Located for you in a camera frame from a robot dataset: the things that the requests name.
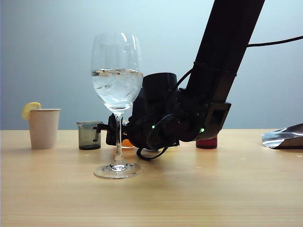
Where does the white paper cup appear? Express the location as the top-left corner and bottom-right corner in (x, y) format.
(28, 108), (61, 150)

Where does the clear stemmed wine glass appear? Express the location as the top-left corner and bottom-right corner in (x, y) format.
(90, 32), (144, 180)

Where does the yellow lemon slice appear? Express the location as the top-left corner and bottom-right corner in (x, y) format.
(21, 102), (42, 121)

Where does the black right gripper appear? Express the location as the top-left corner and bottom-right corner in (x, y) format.
(98, 72), (181, 152)

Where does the smoky grey measuring cup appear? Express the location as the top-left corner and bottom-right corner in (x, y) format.
(76, 121), (105, 150)

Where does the amber brown measuring cup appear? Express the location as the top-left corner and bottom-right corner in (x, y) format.
(196, 136), (218, 149)

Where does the silver foil bag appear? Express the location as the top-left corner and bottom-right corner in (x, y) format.
(261, 123), (303, 150)

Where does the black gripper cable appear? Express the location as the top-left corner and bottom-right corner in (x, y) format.
(136, 68), (194, 161)

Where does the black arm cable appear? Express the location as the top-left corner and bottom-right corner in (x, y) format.
(247, 35), (303, 48)

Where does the clear orange juice measuring cup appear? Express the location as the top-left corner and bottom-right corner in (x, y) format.
(120, 138), (133, 149)

